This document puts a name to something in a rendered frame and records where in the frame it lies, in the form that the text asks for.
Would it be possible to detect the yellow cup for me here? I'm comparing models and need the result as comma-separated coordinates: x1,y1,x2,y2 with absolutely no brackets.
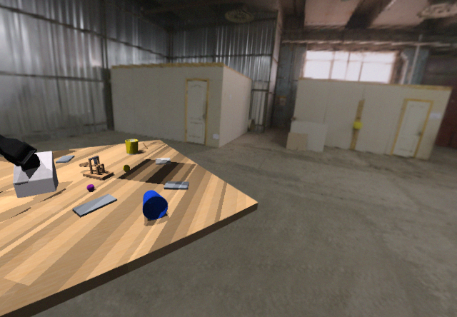
125,139,139,155

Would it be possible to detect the small wooden catapult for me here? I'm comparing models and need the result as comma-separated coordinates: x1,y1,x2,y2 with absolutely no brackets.
79,155,114,181

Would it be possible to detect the blue open cylinder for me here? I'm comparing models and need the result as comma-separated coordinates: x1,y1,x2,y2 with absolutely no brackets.
143,191,169,220

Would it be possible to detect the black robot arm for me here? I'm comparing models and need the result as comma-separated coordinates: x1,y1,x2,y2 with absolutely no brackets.
0,134,40,171

